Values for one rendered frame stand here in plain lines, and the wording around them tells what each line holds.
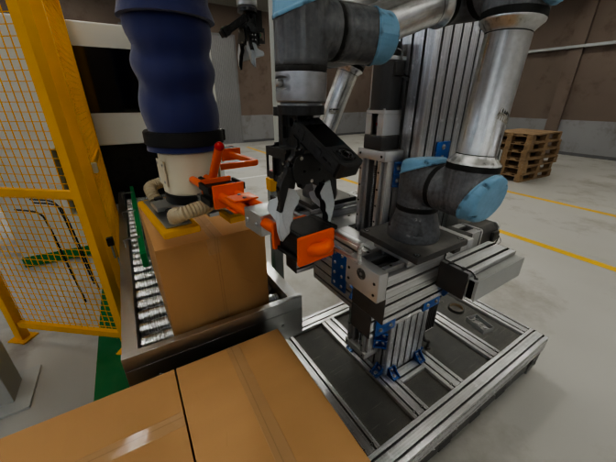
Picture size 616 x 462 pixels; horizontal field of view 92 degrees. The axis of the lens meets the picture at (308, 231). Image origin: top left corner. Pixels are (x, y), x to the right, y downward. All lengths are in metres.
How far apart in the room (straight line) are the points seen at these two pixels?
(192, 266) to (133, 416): 0.48
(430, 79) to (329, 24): 0.63
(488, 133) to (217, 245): 0.90
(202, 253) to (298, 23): 0.87
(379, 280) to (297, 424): 0.49
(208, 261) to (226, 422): 0.52
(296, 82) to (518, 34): 0.47
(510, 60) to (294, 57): 0.46
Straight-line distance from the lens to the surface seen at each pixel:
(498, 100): 0.76
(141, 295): 1.68
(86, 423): 1.22
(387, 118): 1.05
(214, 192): 0.75
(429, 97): 1.06
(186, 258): 1.14
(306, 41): 0.45
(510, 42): 0.77
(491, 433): 1.86
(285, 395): 1.09
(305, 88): 0.45
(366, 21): 0.51
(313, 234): 0.47
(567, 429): 2.06
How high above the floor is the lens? 1.41
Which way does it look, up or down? 24 degrees down
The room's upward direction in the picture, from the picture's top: straight up
